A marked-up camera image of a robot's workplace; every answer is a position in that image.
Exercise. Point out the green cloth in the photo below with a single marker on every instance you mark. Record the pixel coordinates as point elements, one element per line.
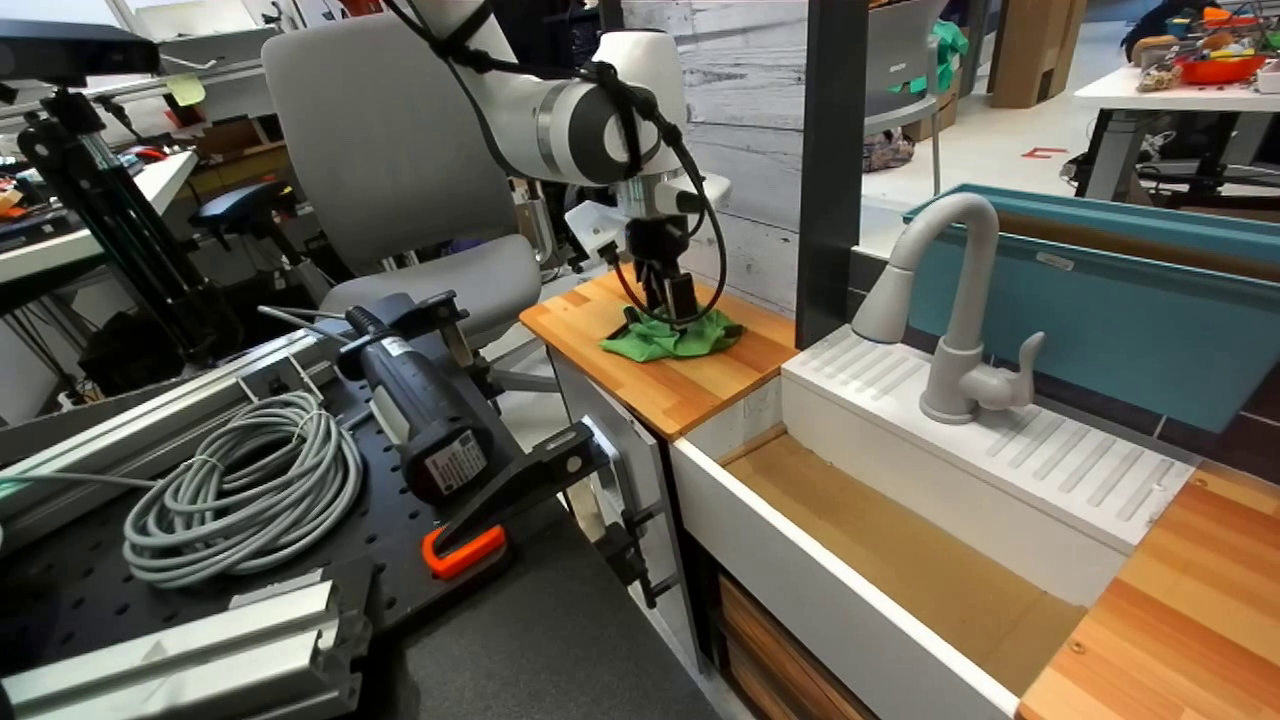
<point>665,341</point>

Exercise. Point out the white toy sink basin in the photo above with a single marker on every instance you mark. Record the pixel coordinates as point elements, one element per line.
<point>886,444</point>

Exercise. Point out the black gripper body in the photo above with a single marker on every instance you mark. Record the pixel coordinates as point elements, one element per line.
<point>658,242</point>

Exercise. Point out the white table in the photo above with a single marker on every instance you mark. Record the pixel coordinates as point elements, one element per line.
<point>1135,93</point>

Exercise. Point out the brown cardboard box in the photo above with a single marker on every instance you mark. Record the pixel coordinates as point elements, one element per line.
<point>1035,44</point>

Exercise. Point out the black vertical post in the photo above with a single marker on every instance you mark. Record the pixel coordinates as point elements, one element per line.
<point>830,173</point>

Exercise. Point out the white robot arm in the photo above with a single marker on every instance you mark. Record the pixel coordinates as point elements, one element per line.
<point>535,124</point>

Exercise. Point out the wooden toy kitchen counter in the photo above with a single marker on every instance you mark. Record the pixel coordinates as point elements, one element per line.
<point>692,388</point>

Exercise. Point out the black clamp with orange grip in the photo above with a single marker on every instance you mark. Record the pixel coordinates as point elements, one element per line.
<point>460,550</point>

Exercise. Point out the grey toy faucet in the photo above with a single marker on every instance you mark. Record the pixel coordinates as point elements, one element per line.
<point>959,380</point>

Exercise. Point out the red bowl with toys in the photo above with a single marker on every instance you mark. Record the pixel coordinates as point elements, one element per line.
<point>1204,62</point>

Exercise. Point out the grey office chair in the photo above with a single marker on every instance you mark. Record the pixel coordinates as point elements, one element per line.
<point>375,145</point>

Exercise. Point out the teal backsplash panel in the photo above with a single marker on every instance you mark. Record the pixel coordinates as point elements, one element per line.
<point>1135,326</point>

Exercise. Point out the wooden shelf under sink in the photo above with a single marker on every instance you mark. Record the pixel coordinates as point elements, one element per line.
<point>787,666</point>

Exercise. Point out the black stereo camera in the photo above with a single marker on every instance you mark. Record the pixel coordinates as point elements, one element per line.
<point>429,413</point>

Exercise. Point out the black tripod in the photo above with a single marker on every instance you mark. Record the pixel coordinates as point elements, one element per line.
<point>124,242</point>

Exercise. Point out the long aluminium extrusion rail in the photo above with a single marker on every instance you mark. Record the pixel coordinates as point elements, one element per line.
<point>133,417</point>

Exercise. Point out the short aluminium extrusion block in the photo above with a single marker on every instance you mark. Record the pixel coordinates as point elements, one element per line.
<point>175,661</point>

